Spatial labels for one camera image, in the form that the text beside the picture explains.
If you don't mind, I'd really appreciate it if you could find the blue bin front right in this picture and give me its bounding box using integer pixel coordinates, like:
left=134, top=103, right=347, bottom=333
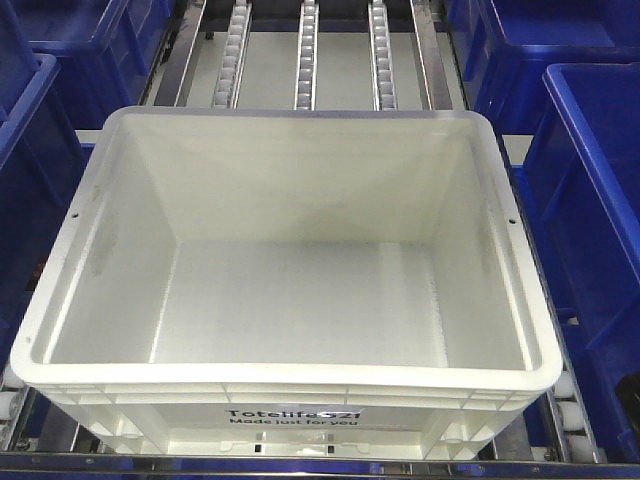
left=519, top=63, right=639, bottom=463

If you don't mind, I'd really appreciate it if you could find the right roller track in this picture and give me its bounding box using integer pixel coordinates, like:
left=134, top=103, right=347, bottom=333
left=367, top=0, right=398, bottom=111

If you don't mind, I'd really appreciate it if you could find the roller track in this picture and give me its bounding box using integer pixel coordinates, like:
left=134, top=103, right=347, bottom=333
left=211, top=1, right=252, bottom=109
left=294, top=0, right=319, bottom=111
left=367, top=0, right=398, bottom=111

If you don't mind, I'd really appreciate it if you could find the white plastic tote bin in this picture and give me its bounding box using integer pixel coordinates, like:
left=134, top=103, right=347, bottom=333
left=10, top=107, right=562, bottom=460

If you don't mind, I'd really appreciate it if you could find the left roller track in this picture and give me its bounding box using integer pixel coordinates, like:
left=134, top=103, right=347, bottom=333
left=211, top=1, right=252, bottom=109

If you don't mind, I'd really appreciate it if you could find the blue bin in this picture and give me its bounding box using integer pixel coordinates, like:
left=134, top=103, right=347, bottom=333
left=10, top=0, right=175, bottom=130
left=1, top=54, right=87, bottom=363
left=519, top=63, right=639, bottom=463
left=444, top=0, right=639, bottom=135

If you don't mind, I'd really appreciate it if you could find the blue bin front left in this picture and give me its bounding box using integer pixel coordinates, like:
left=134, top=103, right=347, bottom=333
left=1, top=54, right=87, bottom=363

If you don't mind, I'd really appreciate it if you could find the blue bin rear left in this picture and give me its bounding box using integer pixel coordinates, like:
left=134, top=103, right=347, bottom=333
left=10, top=0, right=175, bottom=130

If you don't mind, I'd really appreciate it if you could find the front steel shelf rail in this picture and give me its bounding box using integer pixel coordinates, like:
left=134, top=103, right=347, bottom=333
left=1, top=452, right=639, bottom=479

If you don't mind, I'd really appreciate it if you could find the blue bin rear right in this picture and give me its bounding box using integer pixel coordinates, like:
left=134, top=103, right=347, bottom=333
left=444, top=0, right=639, bottom=135

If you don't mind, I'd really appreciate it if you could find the middle roller track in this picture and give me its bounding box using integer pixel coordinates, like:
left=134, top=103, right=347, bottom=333
left=294, top=0, right=319, bottom=111

